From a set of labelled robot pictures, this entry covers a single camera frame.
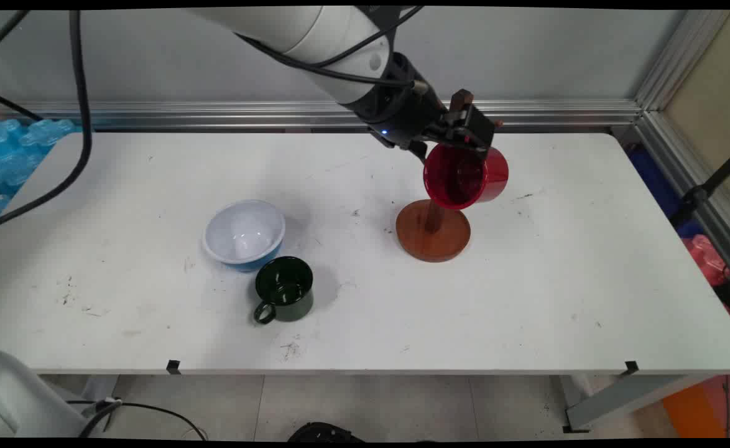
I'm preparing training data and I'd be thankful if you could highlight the wooden mug tree stand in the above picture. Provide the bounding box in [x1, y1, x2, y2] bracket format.
[395, 89, 504, 263]

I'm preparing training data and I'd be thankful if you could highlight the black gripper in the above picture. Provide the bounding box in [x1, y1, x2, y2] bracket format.
[349, 53, 497, 164]

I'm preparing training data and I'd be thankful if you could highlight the black object on floor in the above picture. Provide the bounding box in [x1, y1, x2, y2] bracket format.
[287, 421, 366, 444]

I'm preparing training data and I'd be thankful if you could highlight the aluminium frame side profile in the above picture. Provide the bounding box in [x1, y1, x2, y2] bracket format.
[635, 9, 730, 287]

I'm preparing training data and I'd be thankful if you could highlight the horizontal aluminium frame rail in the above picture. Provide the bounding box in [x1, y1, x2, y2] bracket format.
[0, 100, 642, 133]

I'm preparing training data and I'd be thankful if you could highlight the black floor cable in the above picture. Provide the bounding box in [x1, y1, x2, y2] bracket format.
[67, 398, 209, 441]

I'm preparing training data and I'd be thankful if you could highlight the red enamel mug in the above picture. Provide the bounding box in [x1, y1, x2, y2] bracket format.
[423, 142, 509, 210]

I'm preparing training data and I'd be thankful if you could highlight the white bowl with blue outside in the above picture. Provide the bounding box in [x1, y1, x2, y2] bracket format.
[201, 199, 287, 273]

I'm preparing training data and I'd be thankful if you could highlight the thin black background cable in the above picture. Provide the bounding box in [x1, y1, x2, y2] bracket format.
[0, 89, 45, 123]
[0, 9, 31, 58]

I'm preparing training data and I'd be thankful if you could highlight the red pink foam wrap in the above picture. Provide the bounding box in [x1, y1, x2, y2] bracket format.
[681, 233, 730, 340]

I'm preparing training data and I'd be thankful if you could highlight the dark green mug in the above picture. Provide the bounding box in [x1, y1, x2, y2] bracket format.
[253, 256, 315, 325]

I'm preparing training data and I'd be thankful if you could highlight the grey white machine housing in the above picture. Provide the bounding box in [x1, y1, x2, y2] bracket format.
[0, 348, 120, 439]

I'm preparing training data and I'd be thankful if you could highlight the blue plastic bin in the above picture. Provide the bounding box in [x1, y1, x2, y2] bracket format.
[626, 144, 705, 240]

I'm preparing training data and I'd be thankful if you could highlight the thick black hanging cable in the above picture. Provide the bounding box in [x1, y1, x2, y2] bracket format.
[0, 9, 93, 232]

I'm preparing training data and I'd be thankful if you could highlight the orange box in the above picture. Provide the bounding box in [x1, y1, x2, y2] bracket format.
[660, 383, 729, 439]

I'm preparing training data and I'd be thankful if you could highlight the blue bubble wrap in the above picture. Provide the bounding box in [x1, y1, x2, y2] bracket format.
[0, 118, 95, 225]

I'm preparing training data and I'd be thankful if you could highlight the grey table leg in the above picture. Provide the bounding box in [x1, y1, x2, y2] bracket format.
[558, 373, 714, 433]

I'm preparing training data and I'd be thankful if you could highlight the black camera cable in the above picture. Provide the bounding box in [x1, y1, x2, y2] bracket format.
[266, 5, 427, 69]

